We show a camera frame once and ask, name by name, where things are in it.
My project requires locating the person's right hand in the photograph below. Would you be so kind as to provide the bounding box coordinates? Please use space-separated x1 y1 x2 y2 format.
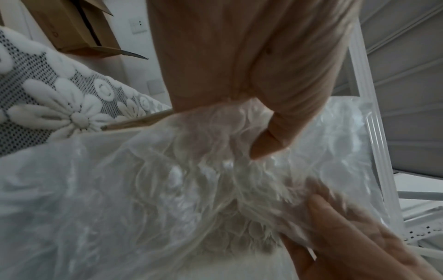
280 195 443 280

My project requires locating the person's left hand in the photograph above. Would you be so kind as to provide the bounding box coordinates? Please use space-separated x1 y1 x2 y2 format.
147 0 362 161

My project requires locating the clear bubble wrap sheet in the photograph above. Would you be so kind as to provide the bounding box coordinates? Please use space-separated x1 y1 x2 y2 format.
0 98 406 280

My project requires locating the small worn cardboard carton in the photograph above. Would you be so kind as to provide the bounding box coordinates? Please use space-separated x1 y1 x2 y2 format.
20 0 150 60

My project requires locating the white metal shelving rack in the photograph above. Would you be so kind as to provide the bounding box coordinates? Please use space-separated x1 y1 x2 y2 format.
332 0 443 258

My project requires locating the white floral lace tablecloth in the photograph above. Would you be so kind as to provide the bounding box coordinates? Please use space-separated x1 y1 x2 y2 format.
0 25 174 158

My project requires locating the blank white wall plate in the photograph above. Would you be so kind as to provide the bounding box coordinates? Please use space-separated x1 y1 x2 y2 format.
147 79 165 96

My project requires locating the white wall socket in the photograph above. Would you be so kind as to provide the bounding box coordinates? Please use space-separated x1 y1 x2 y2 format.
127 16 150 35

